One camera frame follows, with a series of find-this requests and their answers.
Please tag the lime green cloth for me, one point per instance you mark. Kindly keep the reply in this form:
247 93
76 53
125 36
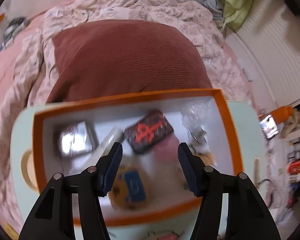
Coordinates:
235 2

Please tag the black wallet with red print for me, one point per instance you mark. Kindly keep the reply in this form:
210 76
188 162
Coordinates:
147 130

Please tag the orange cardboard box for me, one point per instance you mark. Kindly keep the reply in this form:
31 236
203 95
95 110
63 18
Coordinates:
127 100

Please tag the yellow plush cushion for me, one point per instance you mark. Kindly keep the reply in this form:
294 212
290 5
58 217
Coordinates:
11 232

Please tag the pink bed sheet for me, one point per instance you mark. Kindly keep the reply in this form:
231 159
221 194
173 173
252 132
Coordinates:
5 65

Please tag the brown plastic-wrapped box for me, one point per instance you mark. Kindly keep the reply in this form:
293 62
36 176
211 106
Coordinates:
76 140

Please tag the orange storage box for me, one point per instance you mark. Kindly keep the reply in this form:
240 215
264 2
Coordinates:
283 112

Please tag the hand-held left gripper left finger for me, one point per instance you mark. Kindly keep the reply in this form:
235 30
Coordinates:
113 165

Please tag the dark striped cloth pile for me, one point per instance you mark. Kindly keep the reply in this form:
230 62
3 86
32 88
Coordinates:
13 30

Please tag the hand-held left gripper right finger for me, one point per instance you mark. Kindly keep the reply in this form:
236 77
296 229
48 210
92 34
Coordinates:
187 165

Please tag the red packet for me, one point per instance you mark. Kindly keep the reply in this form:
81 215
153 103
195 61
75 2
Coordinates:
295 167

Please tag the white flat packet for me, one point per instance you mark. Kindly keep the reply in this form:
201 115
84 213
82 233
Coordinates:
111 140

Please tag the clear crinkled plastic bag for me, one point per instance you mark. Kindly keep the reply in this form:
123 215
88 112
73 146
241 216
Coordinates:
196 115

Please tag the pink dotted pouch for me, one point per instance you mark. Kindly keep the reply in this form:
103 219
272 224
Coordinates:
165 150

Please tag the beige cloth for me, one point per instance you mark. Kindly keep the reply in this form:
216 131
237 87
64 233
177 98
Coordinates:
292 123

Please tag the pink floral blanket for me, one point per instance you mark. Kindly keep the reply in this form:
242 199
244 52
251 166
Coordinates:
165 12

